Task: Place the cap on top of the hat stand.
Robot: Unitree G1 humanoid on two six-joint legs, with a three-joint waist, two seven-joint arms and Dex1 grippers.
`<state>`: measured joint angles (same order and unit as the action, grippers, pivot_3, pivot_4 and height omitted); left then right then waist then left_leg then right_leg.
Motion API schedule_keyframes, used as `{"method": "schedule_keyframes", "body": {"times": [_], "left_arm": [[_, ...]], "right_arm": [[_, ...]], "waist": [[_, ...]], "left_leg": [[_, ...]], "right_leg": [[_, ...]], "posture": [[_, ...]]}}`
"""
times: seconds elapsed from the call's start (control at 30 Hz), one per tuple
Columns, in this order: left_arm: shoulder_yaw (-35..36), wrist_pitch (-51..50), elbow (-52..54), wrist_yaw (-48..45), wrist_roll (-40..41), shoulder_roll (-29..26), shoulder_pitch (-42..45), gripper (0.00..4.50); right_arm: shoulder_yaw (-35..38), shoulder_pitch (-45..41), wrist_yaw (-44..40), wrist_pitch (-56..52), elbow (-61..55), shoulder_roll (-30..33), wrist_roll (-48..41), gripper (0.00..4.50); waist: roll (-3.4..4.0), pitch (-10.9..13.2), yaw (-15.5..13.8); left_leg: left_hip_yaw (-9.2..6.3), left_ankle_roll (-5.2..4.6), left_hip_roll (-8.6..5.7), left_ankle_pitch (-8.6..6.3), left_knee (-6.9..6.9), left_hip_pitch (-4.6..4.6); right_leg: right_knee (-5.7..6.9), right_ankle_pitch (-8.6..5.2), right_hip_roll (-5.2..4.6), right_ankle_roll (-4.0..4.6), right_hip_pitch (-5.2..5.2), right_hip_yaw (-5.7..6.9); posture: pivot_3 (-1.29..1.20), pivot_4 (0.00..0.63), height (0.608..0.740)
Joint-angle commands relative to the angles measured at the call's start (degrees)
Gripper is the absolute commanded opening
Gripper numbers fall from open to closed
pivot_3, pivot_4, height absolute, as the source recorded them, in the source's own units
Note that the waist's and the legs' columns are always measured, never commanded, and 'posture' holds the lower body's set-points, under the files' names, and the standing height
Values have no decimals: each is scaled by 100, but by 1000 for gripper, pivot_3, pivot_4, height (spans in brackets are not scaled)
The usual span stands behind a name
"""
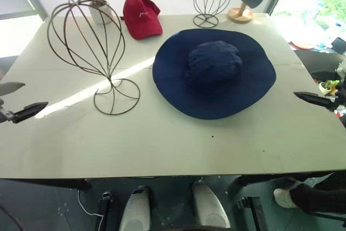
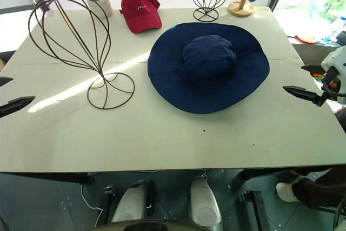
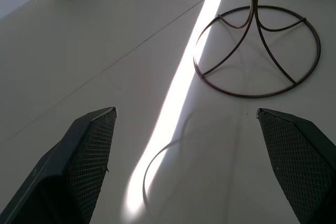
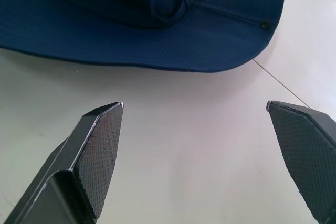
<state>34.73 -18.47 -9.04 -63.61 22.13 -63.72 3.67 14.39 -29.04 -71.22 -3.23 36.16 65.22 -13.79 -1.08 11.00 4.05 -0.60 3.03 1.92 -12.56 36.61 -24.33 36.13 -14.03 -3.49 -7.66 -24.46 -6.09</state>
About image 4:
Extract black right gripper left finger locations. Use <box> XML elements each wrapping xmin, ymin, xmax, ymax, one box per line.
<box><xmin>4</xmin><ymin>101</ymin><xmax>125</xmax><ymax>224</ymax></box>

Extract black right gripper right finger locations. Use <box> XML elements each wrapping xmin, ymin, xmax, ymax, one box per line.
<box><xmin>266</xmin><ymin>100</ymin><xmax>336</xmax><ymax>224</ymax></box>

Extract navy blue bucket hat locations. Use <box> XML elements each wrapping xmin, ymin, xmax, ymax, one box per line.
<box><xmin>0</xmin><ymin>0</ymin><xmax>286</xmax><ymax>73</ymax></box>

